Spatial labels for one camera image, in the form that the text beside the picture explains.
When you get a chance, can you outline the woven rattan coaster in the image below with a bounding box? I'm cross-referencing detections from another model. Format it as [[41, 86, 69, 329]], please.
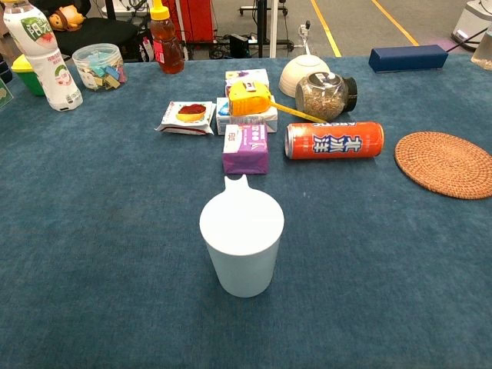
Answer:
[[394, 131, 492, 201]]

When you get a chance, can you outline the green tissue box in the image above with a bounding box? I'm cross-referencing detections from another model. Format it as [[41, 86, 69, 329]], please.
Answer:
[[0, 78, 13, 112]]

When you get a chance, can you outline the white blue milk carton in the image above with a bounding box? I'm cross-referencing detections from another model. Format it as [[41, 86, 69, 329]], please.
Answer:
[[215, 96, 279, 135]]

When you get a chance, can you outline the purple milk carton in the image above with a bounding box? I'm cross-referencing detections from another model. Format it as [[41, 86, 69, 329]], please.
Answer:
[[221, 123, 269, 176]]

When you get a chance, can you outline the white appliance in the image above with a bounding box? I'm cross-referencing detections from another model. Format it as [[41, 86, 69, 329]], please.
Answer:
[[450, 0, 492, 51]]

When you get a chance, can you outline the orange soda can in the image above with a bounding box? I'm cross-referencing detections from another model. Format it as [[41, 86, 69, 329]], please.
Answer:
[[284, 121, 386, 161]]

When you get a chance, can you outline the white power strip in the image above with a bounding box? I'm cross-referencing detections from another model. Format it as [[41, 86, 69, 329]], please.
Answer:
[[298, 19, 312, 49]]

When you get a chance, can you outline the navy blue box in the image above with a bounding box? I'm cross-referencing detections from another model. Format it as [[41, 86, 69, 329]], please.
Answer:
[[368, 45, 450, 74]]

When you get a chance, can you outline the snack packet with tart picture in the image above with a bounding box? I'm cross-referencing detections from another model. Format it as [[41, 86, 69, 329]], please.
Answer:
[[154, 101, 217, 136]]

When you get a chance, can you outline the red cabinet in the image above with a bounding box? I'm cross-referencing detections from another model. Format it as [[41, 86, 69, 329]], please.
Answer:
[[175, 0, 217, 44]]

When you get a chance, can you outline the black box on floor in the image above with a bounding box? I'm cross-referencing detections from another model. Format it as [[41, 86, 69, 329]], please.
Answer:
[[229, 33, 251, 59]]

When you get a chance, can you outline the brown monkey plush toy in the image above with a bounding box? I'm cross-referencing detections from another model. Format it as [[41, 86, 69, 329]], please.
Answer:
[[48, 5, 86, 32]]

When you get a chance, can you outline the white plastic cup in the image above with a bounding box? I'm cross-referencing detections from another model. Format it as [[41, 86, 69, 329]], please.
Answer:
[[199, 174, 285, 299]]

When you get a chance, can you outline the clear jar of colourful clips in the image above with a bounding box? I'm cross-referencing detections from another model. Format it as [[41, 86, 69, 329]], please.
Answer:
[[71, 43, 128, 92]]

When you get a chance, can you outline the honey bottle with yellow cap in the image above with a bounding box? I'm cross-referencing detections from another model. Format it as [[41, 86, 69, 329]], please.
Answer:
[[148, 0, 185, 75]]

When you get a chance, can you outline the green container with yellow lid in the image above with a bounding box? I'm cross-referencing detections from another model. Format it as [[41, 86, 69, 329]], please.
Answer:
[[11, 54, 46, 97]]

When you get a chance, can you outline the blue table cloth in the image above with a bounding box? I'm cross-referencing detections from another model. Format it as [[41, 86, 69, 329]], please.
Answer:
[[0, 53, 492, 369]]

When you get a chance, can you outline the white stand leg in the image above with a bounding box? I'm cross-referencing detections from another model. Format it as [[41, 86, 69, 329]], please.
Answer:
[[269, 0, 279, 58]]

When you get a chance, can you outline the cream ceramic bowl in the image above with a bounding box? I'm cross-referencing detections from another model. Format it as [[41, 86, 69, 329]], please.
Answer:
[[278, 54, 331, 98]]

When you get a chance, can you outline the black tripod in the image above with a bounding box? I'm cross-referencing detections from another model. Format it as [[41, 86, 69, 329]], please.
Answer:
[[257, 0, 269, 58]]

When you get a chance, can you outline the black office chair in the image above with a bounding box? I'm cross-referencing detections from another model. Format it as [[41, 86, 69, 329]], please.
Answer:
[[52, 0, 143, 62]]

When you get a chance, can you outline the white yogurt drink bottle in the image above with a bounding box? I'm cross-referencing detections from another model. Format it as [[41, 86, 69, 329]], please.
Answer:
[[2, 0, 84, 113]]

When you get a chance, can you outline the yellow tape measure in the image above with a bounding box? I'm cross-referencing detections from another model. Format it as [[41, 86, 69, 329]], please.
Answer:
[[228, 80, 328, 125]]

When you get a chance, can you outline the glass jar with black lid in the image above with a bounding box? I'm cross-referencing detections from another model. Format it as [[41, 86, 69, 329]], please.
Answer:
[[294, 71, 359, 121]]

